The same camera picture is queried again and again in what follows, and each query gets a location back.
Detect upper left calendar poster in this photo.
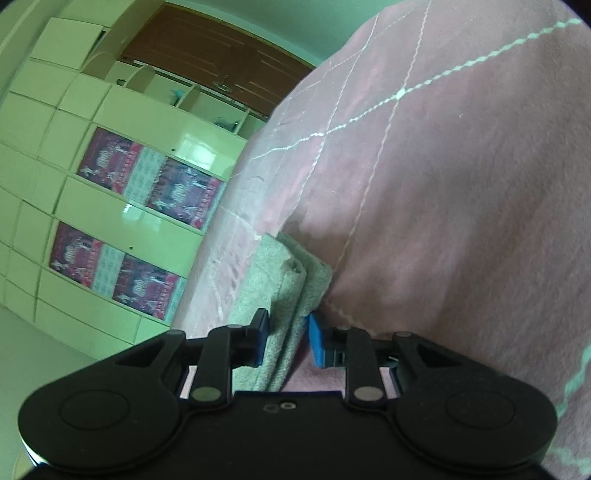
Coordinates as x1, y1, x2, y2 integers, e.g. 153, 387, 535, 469
49, 222, 104, 288

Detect cream glossy wardrobe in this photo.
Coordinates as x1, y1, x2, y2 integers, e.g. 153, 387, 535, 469
1, 15, 245, 358

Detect lower left calendar poster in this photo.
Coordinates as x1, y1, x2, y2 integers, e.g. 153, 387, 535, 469
112, 255, 186, 324

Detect upper right calendar poster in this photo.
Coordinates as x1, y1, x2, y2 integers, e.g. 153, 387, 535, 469
77, 127, 143, 195

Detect lower right calendar poster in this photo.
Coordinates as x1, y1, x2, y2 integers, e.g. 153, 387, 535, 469
145, 158, 225, 230

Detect dark brown wooden door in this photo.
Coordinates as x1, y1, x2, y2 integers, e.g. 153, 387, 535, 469
119, 3, 314, 116

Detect grey knit pants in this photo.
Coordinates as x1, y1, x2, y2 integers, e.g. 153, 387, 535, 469
228, 233, 332, 392

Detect pink checked bed sheet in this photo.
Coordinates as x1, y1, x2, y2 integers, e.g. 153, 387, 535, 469
173, 1, 590, 479

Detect cream corner shelf unit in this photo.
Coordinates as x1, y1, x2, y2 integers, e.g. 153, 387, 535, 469
82, 52, 267, 139

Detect calendar poster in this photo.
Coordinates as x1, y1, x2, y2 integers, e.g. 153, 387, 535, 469
77, 127, 143, 195
49, 222, 104, 288
145, 158, 225, 230
112, 255, 186, 324

